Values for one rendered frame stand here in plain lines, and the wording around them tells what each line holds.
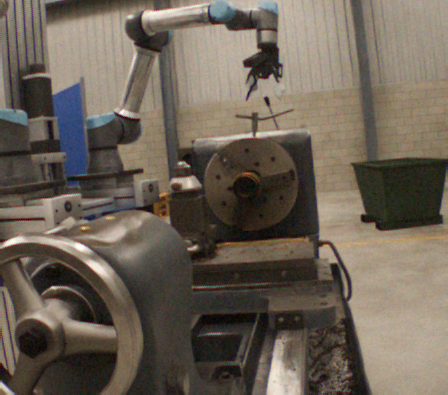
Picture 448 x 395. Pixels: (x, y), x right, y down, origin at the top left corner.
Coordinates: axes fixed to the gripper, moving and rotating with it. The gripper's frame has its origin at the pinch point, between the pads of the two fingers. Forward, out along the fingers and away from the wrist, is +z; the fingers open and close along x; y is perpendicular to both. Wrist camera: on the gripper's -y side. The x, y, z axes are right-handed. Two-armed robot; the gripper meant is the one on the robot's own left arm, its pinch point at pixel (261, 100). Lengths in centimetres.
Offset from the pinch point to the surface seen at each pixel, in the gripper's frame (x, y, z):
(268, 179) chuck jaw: -10.8, -9.1, 26.1
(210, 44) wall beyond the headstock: 720, 729, -227
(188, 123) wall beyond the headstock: 759, 700, -27
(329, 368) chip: -43, -21, 75
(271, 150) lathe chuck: -7.8, -3.9, 16.9
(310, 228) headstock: -11.8, 17.0, 44.9
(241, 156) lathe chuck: 0.6, -9.1, 19.3
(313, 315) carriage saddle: -59, -59, 45
